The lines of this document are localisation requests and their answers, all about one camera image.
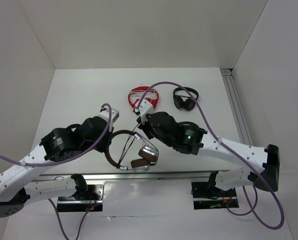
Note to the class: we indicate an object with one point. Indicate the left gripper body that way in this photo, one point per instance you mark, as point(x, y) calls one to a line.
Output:
point(101, 147)

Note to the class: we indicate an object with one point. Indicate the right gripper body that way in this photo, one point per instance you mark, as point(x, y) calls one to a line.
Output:
point(151, 133)

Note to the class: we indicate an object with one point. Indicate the brown silver headphones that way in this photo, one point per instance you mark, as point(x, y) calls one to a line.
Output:
point(148, 154)

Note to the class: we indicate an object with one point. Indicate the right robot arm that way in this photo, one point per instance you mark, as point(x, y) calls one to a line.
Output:
point(259, 166)

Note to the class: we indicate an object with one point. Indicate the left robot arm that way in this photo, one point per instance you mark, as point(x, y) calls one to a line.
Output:
point(18, 185)

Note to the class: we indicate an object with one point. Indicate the black headphones near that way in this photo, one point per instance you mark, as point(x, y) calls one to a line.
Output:
point(187, 125)

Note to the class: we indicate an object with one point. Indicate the black headphones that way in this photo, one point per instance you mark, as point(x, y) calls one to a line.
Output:
point(181, 101)
point(187, 125)

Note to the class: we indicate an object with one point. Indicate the black headphones far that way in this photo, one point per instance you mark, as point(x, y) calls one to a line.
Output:
point(181, 101)

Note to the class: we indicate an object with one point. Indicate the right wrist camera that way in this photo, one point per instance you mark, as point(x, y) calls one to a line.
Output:
point(144, 111)

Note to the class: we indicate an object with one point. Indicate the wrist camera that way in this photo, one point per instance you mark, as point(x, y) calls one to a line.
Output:
point(109, 114)
point(144, 111)

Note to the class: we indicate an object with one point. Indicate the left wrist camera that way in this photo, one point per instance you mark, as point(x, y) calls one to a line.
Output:
point(109, 114)

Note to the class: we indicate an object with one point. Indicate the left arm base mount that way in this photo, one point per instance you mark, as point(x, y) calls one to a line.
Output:
point(91, 201)

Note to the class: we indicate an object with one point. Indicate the aluminium front rail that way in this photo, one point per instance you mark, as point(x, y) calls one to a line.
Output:
point(194, 176)

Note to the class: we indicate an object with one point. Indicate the aluminium side rail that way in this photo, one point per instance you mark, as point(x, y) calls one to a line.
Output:
point(236, 107)

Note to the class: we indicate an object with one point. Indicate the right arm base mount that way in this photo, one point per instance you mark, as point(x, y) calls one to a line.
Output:
point(205, 198)

